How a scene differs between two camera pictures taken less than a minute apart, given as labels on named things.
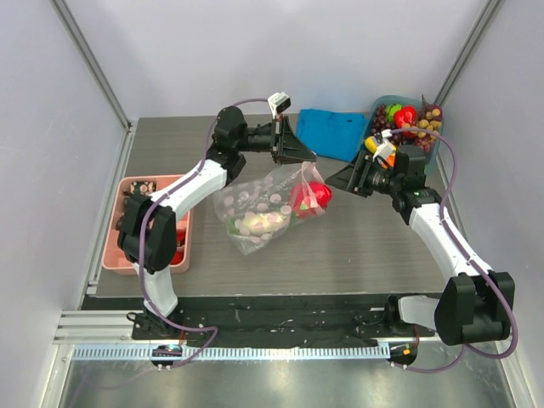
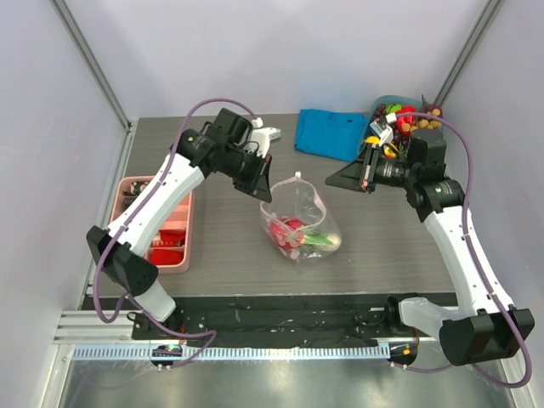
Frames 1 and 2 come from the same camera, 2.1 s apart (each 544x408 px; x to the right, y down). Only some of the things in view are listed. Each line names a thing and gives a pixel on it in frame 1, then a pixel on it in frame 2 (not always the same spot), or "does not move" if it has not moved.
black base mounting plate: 222,319 does not move
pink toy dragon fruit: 309,199 to 288,232
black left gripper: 291,150 to 259,184
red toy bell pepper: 405,118 does not move
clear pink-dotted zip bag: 257,213 to 296,219
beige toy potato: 263,223 to 334,247
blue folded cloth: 335,135 does not move
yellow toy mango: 371,144 does not move
